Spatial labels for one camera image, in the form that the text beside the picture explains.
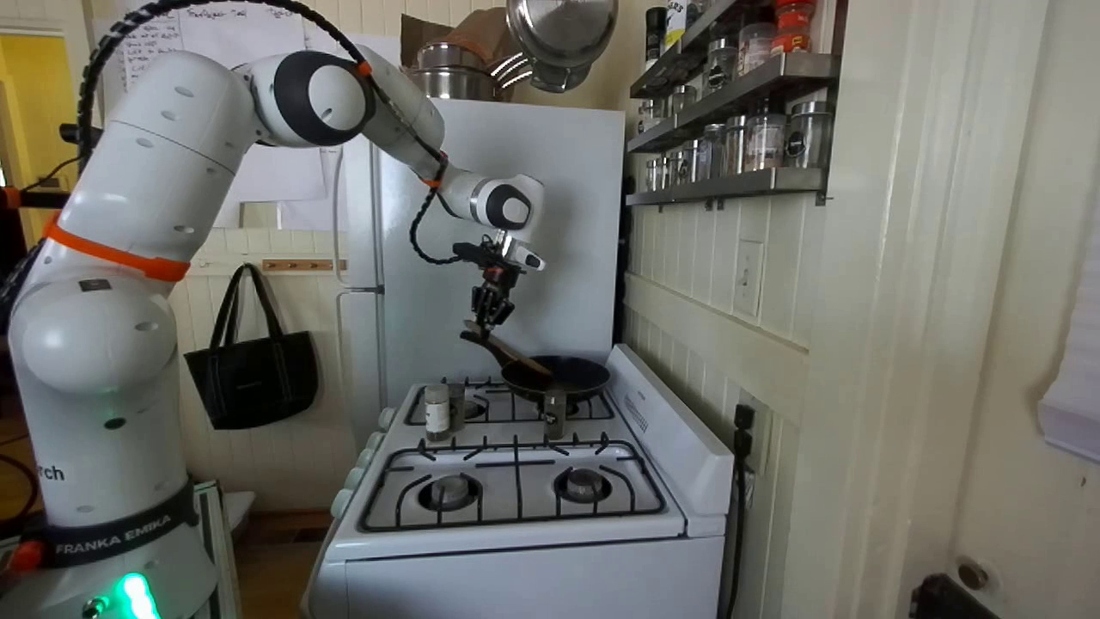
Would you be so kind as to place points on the wooden spoon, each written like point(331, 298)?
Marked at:
point(511, 351)

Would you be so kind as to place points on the white light switch plate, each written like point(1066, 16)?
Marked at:
point(751, 281)

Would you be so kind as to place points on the small metal cylinder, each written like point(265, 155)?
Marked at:
point(558, 416)

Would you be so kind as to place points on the small white wall box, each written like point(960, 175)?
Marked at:
point(264, 216)

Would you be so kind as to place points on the red spice jar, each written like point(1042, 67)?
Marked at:
point(795, 21)

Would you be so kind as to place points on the white stove knob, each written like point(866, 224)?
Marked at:
point(369, 451)
point(359, 474)
point(340, 500)

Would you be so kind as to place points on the small glass spice jar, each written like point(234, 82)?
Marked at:
point(765, 144)

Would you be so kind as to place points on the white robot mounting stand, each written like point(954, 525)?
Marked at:
point(221, 551)

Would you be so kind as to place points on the large black burner grate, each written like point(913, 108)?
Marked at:
point(518, 485)

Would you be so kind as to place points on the large glass spice jar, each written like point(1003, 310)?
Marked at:
point(804, 131)

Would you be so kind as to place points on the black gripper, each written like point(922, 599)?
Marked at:
point(495, 288)

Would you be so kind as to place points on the brown cardboard box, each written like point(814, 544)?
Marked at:
point(441, 28)

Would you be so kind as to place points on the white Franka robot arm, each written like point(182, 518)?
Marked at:
point(104, 347)

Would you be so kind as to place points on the black frying pan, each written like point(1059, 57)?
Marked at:
point(580, 374)

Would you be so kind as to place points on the small white shaker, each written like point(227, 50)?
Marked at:
point(438, 411)

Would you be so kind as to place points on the wooden coat hook rail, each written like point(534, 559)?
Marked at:
point(304, 266)

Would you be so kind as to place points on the black tote bag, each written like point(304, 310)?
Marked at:
point(252, 384)

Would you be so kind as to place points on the white refrigerator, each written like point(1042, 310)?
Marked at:
point(560, 227)

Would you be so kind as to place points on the white handwritten paper sheet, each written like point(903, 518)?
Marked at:
point(286, 185)

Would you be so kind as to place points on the white panel door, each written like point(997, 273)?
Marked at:
point(1032, 518)

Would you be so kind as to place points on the large hanging steel pot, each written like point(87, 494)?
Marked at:
point(560, 24)

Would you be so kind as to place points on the white wall outlet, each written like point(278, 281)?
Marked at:
point(761, 430)

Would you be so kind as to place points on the metal spice rack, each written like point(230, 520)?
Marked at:
point(732, 185)

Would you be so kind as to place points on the small hanging steel pot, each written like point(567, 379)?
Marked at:
point(555, 77)

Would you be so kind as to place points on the white gas stove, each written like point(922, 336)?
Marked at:
point(518, 562)

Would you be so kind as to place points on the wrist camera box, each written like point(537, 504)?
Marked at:
point(524, 255)

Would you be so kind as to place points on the black burner grate under pan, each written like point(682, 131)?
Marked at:
point(474, 407)

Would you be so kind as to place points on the black camera on stand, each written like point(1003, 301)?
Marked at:
point(73, 137)

